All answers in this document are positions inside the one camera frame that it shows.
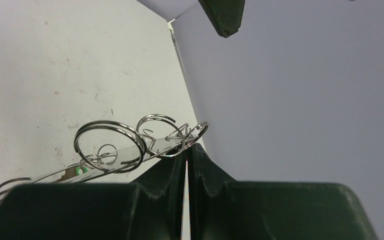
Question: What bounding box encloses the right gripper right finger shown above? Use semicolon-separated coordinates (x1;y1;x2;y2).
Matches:
187;143;377;240

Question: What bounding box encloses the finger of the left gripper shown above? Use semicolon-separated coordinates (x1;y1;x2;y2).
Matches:
198;0;246;38

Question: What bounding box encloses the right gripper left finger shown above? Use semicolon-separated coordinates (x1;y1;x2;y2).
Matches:
0;153;187;240

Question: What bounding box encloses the green key tag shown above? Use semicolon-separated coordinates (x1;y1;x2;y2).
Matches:
75;166;88;176

